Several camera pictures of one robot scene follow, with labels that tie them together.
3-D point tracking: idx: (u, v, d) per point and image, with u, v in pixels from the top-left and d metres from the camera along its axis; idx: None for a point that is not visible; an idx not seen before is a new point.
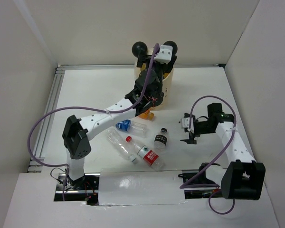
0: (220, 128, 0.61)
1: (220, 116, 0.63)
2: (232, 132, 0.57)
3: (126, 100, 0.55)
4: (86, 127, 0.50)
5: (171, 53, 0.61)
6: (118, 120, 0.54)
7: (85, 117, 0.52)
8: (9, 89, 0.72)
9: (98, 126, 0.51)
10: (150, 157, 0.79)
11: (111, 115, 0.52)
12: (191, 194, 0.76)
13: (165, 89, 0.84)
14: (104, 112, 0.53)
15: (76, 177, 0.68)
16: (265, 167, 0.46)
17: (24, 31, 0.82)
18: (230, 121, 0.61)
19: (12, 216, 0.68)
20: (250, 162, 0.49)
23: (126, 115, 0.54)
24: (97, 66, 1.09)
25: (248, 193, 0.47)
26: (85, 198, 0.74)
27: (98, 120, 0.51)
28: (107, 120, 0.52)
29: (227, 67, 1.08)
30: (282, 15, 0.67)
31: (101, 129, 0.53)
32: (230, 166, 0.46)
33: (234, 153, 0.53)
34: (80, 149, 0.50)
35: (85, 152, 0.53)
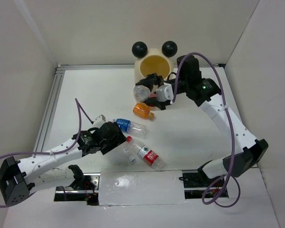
0: (209, 107, 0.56)
1: (203, 89, 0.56)
2: (225, 111, 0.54)
3: (71, 141, 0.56)
4: (25, 170, 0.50)
5: (102, 116, 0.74)
6: (61, 162, 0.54)
7: (26, 158, 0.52)
8: (9, 89, 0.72)
9: (38, 168, 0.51)
10: (150, 157, 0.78)
11: (55, 157, 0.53)
12: (191, 194, 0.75)
13: None
14: (47, 154, 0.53)
15: (68, 183, 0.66)
16: (266, 143, 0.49)
17: (23, 31, 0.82)
18: (216, 95, 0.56)
19: (11, 215, 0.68)
20: (254, 143, 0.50)
23: (72, 156, 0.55)
24: (97, 66, 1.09)
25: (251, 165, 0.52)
26: (85, 198, 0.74)
27: (39, 163, 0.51)
28: (49, 163, 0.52)
29: (227, 67, 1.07)
30: (282, 14, 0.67)
31: (42, 172, 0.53)
32: (239, 157, 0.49)
33: (237, 139, 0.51)
34: (14, 194, 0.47)
35: (22, 196, 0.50)
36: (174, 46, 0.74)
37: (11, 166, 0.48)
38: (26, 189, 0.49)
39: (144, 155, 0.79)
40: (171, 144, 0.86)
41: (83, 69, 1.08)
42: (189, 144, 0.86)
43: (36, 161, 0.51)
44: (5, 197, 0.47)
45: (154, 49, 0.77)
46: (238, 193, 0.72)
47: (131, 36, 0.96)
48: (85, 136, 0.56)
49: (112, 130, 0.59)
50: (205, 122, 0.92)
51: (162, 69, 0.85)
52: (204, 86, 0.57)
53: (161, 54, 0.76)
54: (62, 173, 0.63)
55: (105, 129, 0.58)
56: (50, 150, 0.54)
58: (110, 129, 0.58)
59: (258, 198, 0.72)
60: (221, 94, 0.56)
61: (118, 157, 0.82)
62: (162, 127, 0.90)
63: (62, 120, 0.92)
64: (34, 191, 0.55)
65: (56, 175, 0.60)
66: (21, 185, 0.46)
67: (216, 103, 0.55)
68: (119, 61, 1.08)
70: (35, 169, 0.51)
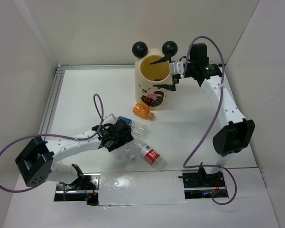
0: (207, 86, 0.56)
1: (204, 69, 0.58)
2: (220, 90, 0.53)
3: (91, 131, 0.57)
4: (52, 150, 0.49)
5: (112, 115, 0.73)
6: (83, 148, 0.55)
7: (52, 140, 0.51)
8: (9, 89, 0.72)
9: (63, 151, 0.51)
10: (152, 155, 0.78)
11: (79, 142, 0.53)
12: (191, 194, 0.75)
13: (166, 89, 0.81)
14: (72, 138, 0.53)
15: (71, 180, 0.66)
16: (254, 124, 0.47)
17: (23, 32, 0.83)
18: (216, 77, 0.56)
19: (12, 216, 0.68)
20: (242, 121, 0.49)
23: (92, 145, 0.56)
24: (97, 66, 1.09)
25: (237, 147, 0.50)
26: (84, 198, 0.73)
27: (64, 145, 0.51)
28: (73, 147, 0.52)
29: (227, 67, 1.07)
30: (282, 14, 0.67)
31: (65, 155, 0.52)
32: (223, 130, 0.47)
33: (225, 114, 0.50)
34: (38, 173, 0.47)
35: (41, 179, 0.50)
36: (174, 45, 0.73)
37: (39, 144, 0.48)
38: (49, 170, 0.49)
39: (145, 153, 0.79)
40: (172, 144, 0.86)
41: (83, 69, 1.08)
42: (189, 144, 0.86)
43: (63, 143, 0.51)
44: (28, 176, 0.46)
45: (153, 49, 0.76)
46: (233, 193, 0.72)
47: (131, 36, 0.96)
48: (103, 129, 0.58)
49: (127, 128, 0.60)
50: (205, 123, 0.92)
51: (162, 68, 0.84)
52: (206, 67, 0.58)
53: (161, 54, 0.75)
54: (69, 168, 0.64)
55: (120, 124, 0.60)
56: (74, 136, 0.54)
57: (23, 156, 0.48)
58: (125, 127, 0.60)
59: (258, 198, 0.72)
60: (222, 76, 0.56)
61: (118, 157, 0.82)
62: (162, 127, 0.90)
63: (63, 120, 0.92)
64: (47, 178, 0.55)
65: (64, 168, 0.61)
66: (48, 162, 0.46)
67: (213, 82, 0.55)
68: (120, 61, 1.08)
70: (61, 151, 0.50)
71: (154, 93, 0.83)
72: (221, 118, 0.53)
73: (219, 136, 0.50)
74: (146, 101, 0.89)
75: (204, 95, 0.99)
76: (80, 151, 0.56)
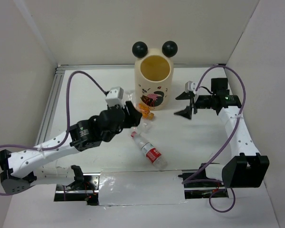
0: (223, 114, 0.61)
1: (224, 99, 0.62)
2: (236, 120, 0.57)
3: (63, 135, 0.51)
4: (13, 166, 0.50)
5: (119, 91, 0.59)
6: (54, 156, 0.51)
7: (17, 154, 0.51)
8: (9, 89, 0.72)
9: (26, 165, 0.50)
10: (156, 151, 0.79)
11: (43, 154, 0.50)
12: (190, 194, 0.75)
13: (165, 89, 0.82)
14: (36, 150, 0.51)
15: (68, 183, 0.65)
16: (268, 161, 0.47)
17: (23, 31, 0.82)
18: (235, 107, 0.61)
19: (12, 217, 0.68)
20: (254, 155, 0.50)
23: (63, 152, 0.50)
24: (97, 66, 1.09)
25: (248, 183, 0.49)
26: (84, 198, 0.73)
27: (27, 159, 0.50)
28: (38, 158, 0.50)
29: (227, 67, 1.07)
30: (282, 14, 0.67)
31: (35, 165, 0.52)
32: (233, 161, 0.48)
33: (237, 144, 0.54)
34: (7, 186, 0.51)
35: (21, 187, 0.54)
36: (174, 46, 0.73)
37: (2, 160, 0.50)
38: (20, 181, 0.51)
39: (148, 149, 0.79)
40: (171, 144, 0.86)
41: (83, 69, 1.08)
42: (189, 144, 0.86)
43: (24, 157, 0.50)
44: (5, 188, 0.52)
45: (152, 49, 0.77)
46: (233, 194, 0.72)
47: (131, 36, 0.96)
48: (83, 128, 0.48)
49: (111, 123, 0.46)
50: (204, 123, 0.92)
51: (162, 68, 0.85)
52: (226, 97, 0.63)
53: (161, 54, 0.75)
54: (64, 172, 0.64)
55: (102, 119, 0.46)
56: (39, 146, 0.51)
57: None
58: (109, 121, 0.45)
59: (258, 198, 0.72)
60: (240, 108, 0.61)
61: (118, 157, 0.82)
62: (162, 127, 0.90)
63: (63, 120, 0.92)
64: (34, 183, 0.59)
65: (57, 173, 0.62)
66: (10, 179, 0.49)
67: (231, 111, 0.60)
68: (120, 61, 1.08)
70: (23, 165, 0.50)
71: (154, 93, 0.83)
72: (234, 147, 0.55)
73: (229, 167, 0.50)
74: (146, 102, 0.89)
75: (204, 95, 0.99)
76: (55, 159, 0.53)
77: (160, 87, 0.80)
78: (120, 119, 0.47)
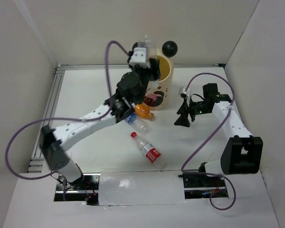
0: (216, 109, 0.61)
1: (216, 96, 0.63)
2: (228, 110, 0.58)
3: (103, 107, 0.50)
4: (61, 138, 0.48)
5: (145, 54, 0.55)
6: (97, 127, 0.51)
7: (61, 127, 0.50)
8: (9, 88, 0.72)
9: (72, 136, 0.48)
10: (155, 151, 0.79)
11: (88, 124, 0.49)
12: (191, 194, 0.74)
13: (165, 89, 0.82)
14: (80, 121, 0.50)
15: (73, 178, 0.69)
16: (262, 142, 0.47)
17: (23, 31, 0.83)
18: (225, 101, 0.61)
19: (12, 217, 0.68)
20: (248, 136, 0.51)
23: (107, 122, 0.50)
24: (97, 66, 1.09)
25: (246, 166, 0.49)
26: (84, 198, 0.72)
27: (72, 130, 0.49)
28: (82, 129, 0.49)
29: (227, 67, 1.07)
30: (282, 14, 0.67)
31: (80, 137, 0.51)
32: (228, 142, 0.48)
33: (231, 130, 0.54)
34: (53, 160, 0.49)
35: (62, 162, 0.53)
36: (174, 46, 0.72)
37: (46, 134, 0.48)
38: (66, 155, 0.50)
39: (148, 150, 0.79)
40: (171, 144, 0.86)
41: (83, 69, 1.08)
42: (189, 144, 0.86)
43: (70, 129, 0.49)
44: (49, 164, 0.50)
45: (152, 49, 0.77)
46: (233, 192, 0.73)
47: (131, 36, 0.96)
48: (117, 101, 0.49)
49: (129, 88, 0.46)
50: (204, 123, 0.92)
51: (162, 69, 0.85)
52: (217, 95, 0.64)
53: (161, 55, 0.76)
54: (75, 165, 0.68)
55: (120, 87, 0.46)
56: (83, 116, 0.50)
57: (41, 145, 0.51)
58: (128, 88, 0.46)
59: (258, 198, 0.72)
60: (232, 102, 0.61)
61: (118, 157, 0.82)
62: (162, 127, 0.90)
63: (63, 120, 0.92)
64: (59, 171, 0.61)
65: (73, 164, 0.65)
66: (58, 152, 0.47)
67: (222, 105, 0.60)
68: (120, 61, 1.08)
70: (70, 137, 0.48)
71: (155, 93, 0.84)
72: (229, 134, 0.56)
73: (226, 152, 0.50)
74: (146, 101, 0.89)
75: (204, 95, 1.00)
76: (99, 129, 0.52)
77: (160, 87, 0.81)
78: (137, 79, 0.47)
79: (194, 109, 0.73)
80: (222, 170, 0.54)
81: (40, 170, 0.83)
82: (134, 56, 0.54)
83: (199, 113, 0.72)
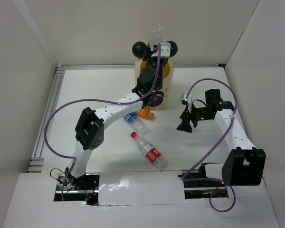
0: (219, 117, 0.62)
1: (218, 104, 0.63)
2: (231, 119, 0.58)
3: (133, 94, 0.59)
4: (102, 117, 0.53)
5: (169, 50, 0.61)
6: (127, 111, 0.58)
7: (99, 109, 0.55)
8: (9, 88, 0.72)
9: (111, 116, 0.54)
10: (156, 151, 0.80)
11: (122, 107, 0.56)
12: (190, 194, 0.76)
13: (165, 89, 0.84)
14: (116, 104, 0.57)
15: (78, 175, 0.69)
16: (265, 155, 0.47)
17: (23, 31, 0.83)
18: (228, 109, 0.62)
19: (12, 217, 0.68)
20: (251, 149, 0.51)
23: (134, 107, 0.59)
24: (97, 66, 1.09)
25: (247, 179, 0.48)
26: (85, 198, 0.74)
27: (111, 111, 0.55)
28: (119, 111, 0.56)
29: (227, 67, 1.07)
30: (282, 14, 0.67)
31: (114, 119, 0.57)
32: (231, 155, 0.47)
33: (233, 141, 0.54)
34: (95, 138, 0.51)
35: (98, 142, 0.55)
36: (174, 46, 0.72)
37: (89, 114, 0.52)
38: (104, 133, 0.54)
39: (148, 149, 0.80)
40: (171, 144, 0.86)
41: (83, 69, 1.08)
42: (189, 144, 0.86)
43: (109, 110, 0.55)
44: (89, 142, 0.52)
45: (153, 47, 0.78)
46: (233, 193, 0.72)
47: (131, 36, 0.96)
48: (142, 90, 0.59)
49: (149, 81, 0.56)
50: (204, 123, 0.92)
51: None
52: (220, 102, 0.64)
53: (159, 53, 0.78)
54: None
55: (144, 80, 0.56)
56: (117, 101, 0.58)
57: (80, 125, 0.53)
58: (147, 81, 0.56)
59: (259, 198, 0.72)
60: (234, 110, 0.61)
61: (118, 157, 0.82)
62: (163, 127, 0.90)
63: (63, 120, 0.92)
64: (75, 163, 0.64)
65: None
66: (101, 128, 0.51)
67: (225, 113, 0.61)
68: (120, 61, 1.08)
70: (109, 116, 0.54)
71: None
72: (231, 145, 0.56)
73: (228, 164, 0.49)
74: None
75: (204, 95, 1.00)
76: (125, 114, 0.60)
77: None
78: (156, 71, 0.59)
79: (196, 115, 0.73)
80: (222, 179, 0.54)
81: (40, 170, 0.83)
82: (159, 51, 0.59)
83: (200, 118, 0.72)
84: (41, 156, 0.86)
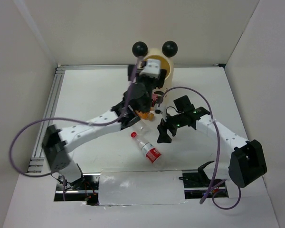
0: (200, 125, 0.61)
1: (193, 113, 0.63)
2: (213, 124, 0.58)
3: (111, 113, 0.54)
4: (65, 139, 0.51)
5: (158, 66, 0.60)
6: (101, 132, 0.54)
7: (67, 128, 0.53)
8: (9, 88, 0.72)
9: (77, 138, 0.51)
10: (156, 151, 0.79)
11: (93, 128, 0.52)
12: (191, 194, 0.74)
13: (165, 89, 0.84)
14: (86, 125, 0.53)
15: (73, 178, 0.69)
16: (260, 143, 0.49)
17: (23, 31, 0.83)
18: (205, 115, 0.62)
19: (12, 217, 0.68)
20: (245, 144, 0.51)
23: (110, 128, 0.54)
24: (97, 66, 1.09)
25: (257, 173, 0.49)
26: (85, 199, 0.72)
27: (78, 133, 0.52)
28: (88, 133, 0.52)
29: (227, 67, 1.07)
30: (282, 13, 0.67)
31: (83, 140, 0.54)
32: (233, 157, 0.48)
33: (227, 143, 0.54)
34: (56, 161, 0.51)
35: (63, 163, 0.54)
36: (174, 46, 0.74)
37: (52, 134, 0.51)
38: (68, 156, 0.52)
39: (148, 149, 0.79)
40: (171, 144, 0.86)
41: (83, 69, 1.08)
42: (189, 144, 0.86)
43: (76, 131, 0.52)
44: (51, 164, 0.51)
45: (154, 49, 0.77)
46: (235, 194, 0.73)
47: (131, 35, 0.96)
48: None
49: (136, 98, 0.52)
50: None
51: None
52: (194, 110, 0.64)
53: (161, 54, 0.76)
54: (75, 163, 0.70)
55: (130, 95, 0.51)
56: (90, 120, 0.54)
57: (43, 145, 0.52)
58: (134, 98, 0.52)
59: (258, 198, 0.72)
60: (210, 114, 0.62)
61: (118, 157, 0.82)
62: None
63: (63, 120, 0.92)
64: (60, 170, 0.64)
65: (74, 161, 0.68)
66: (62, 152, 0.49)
67: (205, 119, 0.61)
68: (120, 61, 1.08)
70: (75, 138, 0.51)
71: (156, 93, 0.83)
72: (226, 147, 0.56)
73: (233, 167, 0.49)
74: None
75: (204, 95, 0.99)
76: (101, 134, 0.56)
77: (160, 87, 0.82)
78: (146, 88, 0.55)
79: (172, 123, 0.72)
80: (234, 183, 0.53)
81: (40, 170, 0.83)
82: (148, 67, 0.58)
83: (176, 126, 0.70)
84: (41, 156, 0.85)
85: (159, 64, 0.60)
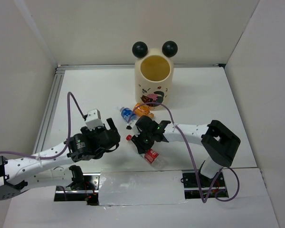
0: (168, 135, 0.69)
1: (158, 128, 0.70)
2: (177, 128, 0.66)
3: (61, 146, 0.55)
4: (9, 173, 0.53)
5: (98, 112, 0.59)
6: (51, 165, 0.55)
7: (14, 161, 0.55)
8: (8, 88, 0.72)
9: (22, 172, 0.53)
10: (152, 152, 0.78)
11: (41, 162, 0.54)
12: (191, 194, 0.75)
13: (165, 89, 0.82)
14: (34, 158, 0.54)
15: (67, 183, 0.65)
16: (217, 121, 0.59)
17: (23, 31, 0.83)
18: (169, 125, 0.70)
19: (11, 217, 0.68)
20: (208, 128, 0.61)
23: (59, 163, 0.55)
24: (97, 66, 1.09)
25: (232, 145, 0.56)
26: (85, 198, 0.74)
27: (24, 166, 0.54)
28: (35, 166, 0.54)
29: (227, 67, 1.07)
30: (282, 13, 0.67)
31: (31, 173, 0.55)
32: (205, 144, 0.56)
33: (194, 135, 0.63)
34: (1, 193, 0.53)
35: (13, 193, 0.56)
36: (174, 46, 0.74)
37: None
38: (13, 188, 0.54)
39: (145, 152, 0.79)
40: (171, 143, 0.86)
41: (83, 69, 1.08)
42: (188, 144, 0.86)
43: (22, 165, 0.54)
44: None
45: (154, 49, 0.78)
46: (234, 193, 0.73)
47: (131, 36, 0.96)
48: (80, 141, 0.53)
49: (112, 139, 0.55)
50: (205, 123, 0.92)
51: (162, 68, 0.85)
52: (157, 126, 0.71)
53: (161, 54, 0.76)
54: (61, 173, 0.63)
55: (107, 138, 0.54)
56: (38, 154, 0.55)
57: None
58: (110, 139, 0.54)
59: (258, 198, 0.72)
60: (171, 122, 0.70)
61: (118, 157, 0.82)
62: None
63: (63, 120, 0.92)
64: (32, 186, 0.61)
65: (52, 175, 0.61)
66: (5, 186, 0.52)
67: (169, 129, 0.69)
68: (120, 61, 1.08)
70: (19, 172, 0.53)
71: (154, 93, 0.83)
72: (196, 140, 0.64)
73: (212, 151, 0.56)
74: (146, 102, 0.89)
75: (204, 95, 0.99)
76: (55, 166, 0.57)
77: (160, 87, 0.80)
78: (117, 135, 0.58)
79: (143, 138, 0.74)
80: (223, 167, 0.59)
81: None
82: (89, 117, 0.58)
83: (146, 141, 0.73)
84: None
85: (97, 110, 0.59)
